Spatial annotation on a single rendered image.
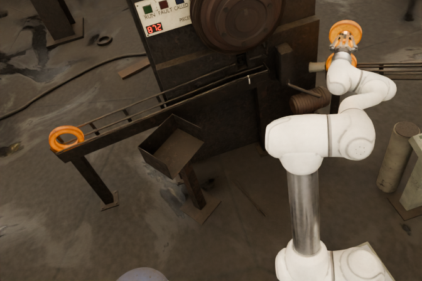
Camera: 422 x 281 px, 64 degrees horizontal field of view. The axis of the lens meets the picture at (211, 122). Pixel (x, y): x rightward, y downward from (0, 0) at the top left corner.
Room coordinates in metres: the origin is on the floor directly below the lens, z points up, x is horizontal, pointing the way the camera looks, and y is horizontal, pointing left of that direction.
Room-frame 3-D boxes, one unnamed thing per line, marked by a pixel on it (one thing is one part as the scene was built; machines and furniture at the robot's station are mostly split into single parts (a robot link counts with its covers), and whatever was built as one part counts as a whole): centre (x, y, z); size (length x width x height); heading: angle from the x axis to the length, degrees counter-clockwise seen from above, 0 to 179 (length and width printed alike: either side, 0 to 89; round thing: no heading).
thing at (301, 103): (1.40, -0.61, 0.27); 0.22 x 0.13 x 0.53; 95
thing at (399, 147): (0.99, -0.96, 0.26); 0.12 x 0.12 x 0.52
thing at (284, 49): (1.54, -0.50, 0.68); 0.11 x 0.08 x 0.24; 5
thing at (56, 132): (1.41, 0.81, 0.65); 0.18 x 0.03 x 0.18; 98
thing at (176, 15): (1.58, 0.08, 1.15); 0.26 x 0.02 x 0.18; 95
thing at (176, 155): (1.16, 0.22, 0.36); 0.26 x 0.20 x 0.72; 130
